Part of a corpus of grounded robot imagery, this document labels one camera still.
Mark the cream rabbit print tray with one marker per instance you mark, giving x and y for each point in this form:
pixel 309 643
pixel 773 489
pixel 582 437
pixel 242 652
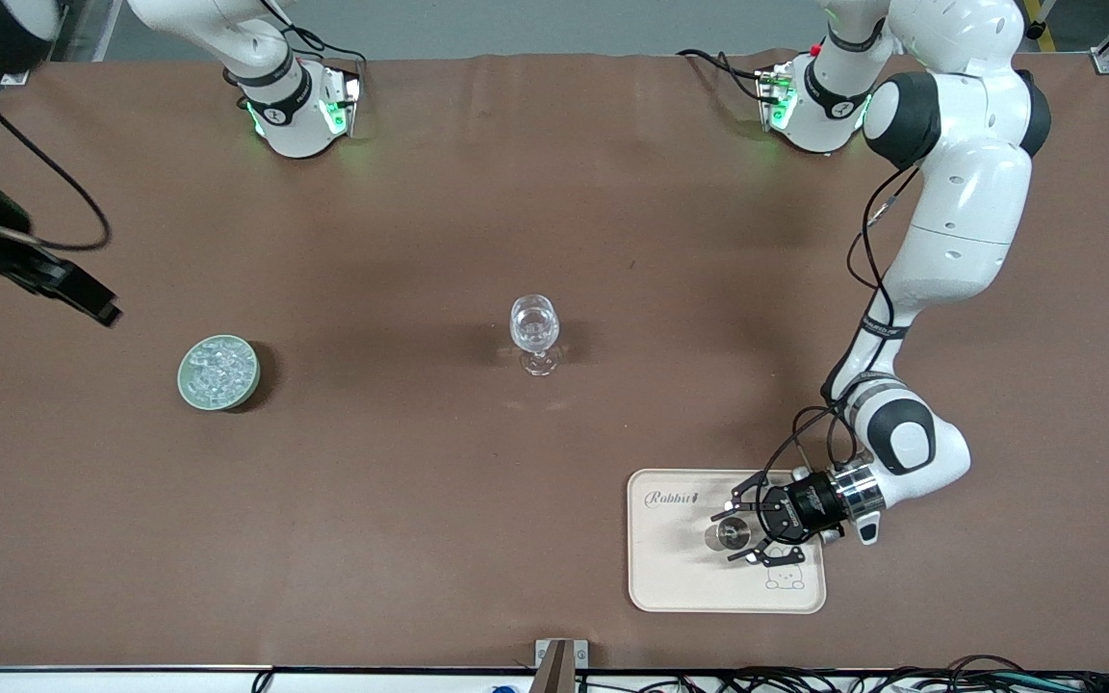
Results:
pixel 680 577

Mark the brown table mat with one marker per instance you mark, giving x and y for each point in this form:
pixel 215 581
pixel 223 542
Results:
pixel 420 241

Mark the steel double jigger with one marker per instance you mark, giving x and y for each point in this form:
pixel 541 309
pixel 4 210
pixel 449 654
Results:
pixel 730 531

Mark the grey metal bracket with post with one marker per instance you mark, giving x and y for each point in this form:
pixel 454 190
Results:
pixel 579 654

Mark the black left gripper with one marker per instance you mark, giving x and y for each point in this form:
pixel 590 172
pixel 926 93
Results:
pixel 798 506

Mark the clear wine glass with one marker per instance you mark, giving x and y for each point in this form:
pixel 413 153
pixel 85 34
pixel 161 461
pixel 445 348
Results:
pixel 535 327

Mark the clear ice cube pile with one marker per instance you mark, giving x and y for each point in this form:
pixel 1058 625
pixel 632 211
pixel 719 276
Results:
pixel 218 373

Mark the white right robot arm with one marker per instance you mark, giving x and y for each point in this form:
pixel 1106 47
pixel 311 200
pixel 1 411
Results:
pixel 290 115

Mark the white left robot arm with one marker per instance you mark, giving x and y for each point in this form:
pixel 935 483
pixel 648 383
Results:
pixel 959 212

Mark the pale green bowl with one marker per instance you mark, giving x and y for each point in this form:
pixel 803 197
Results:
pixel 219 409

